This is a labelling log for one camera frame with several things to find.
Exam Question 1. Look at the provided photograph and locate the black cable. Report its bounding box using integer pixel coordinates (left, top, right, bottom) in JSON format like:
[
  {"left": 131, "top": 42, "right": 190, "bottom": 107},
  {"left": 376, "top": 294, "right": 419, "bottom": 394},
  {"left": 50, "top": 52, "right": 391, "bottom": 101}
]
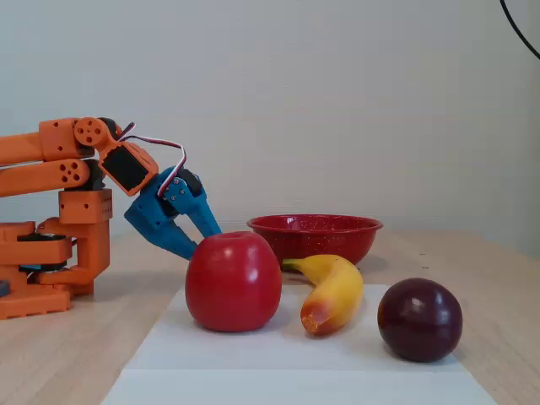
[{"left": 499, "top": 0, "right": 540, "bottom": 61}]

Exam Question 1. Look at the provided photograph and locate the yellow toy banana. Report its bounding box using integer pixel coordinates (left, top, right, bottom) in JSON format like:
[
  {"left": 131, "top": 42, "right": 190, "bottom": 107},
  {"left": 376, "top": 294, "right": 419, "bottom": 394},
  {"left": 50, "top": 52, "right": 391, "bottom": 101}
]
[{"left": 281, "top": 254, "right": 365, "bottom": 338}]

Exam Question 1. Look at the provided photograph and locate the orange robot base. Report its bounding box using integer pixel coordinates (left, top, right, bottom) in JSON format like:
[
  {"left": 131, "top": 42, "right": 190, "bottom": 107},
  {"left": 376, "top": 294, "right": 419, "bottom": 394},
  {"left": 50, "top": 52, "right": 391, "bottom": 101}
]
[{"left": 0, "top": 217, "right": 113, "bottom": 321}]

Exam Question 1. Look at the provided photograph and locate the dark purple plum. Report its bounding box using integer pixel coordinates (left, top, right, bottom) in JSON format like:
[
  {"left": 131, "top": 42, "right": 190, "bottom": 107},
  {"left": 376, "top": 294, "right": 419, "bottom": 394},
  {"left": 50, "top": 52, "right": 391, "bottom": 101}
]
[{"left": 376, "top": 277, "right": 464, "bottom": 364}]

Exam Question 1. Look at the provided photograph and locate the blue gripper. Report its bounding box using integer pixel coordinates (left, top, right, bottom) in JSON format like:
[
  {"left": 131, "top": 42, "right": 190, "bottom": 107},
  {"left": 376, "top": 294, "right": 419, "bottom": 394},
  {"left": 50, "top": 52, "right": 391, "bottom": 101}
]
[{"left": 124, "top": 166, "right": 223, "bottom": 261}]

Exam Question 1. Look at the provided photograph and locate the white paper sheet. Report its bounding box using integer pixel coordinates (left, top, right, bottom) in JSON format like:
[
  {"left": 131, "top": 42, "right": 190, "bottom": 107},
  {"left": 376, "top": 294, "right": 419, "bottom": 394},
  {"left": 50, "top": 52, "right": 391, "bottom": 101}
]
[{"left": 100, "top": 283, "right": 499, "bottom": 405}]

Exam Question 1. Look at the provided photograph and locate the red speckled bowl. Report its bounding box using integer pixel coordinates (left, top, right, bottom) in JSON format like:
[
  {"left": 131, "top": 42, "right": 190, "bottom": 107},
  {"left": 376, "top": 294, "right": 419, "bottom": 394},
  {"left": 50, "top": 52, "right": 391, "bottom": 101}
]
[{"left": 246, "top": 213, "right": 384, "bottom": 271}]

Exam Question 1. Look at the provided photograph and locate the white red servo cable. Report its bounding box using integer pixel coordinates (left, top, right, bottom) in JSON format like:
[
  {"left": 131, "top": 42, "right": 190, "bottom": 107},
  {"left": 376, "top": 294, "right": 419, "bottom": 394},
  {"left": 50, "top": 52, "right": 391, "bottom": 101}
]
[{"left": 116, "top": 121, "right": 189, "bottom": 197}]

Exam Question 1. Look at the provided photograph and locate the red apple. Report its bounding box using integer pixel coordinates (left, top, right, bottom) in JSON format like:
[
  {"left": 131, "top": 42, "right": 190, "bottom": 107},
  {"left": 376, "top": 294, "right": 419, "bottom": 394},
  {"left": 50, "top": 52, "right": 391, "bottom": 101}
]
[{"left": 185, "top": 230, "right": 283, "bottom": 333}]

